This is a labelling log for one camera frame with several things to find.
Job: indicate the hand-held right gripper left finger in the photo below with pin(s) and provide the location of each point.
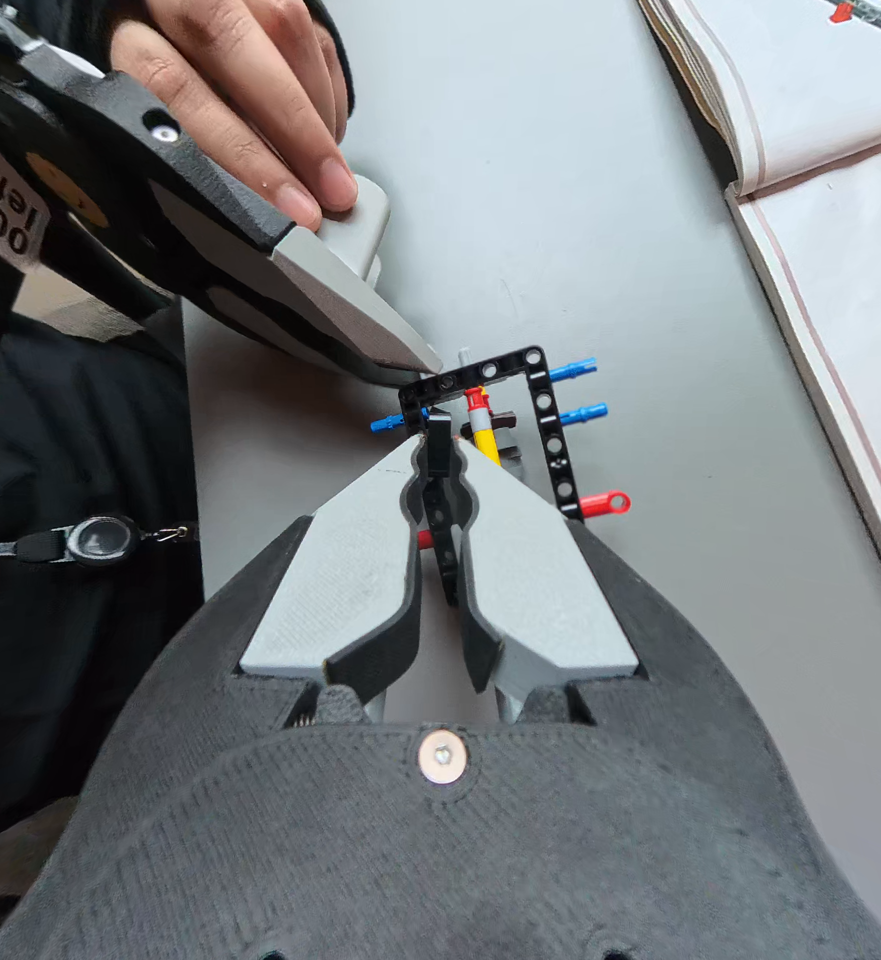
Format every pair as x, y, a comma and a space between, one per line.
335, 592

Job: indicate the person's left hand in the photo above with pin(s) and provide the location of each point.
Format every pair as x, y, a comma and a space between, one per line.
245, 97

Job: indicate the black badge reel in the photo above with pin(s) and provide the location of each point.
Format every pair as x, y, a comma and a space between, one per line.
167, 533
103, 538

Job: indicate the white instruction booklet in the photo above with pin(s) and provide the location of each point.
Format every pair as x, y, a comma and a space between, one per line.
823, 150

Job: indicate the lego engine frame assembly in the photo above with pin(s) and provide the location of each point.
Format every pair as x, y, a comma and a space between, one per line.
553, 435

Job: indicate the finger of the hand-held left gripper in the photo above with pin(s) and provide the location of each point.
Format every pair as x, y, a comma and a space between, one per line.
350, 307
260, 319

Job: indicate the person's torso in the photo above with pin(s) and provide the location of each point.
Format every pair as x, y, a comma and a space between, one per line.
73, 450

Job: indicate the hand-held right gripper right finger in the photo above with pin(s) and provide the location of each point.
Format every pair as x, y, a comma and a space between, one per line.
545, 592

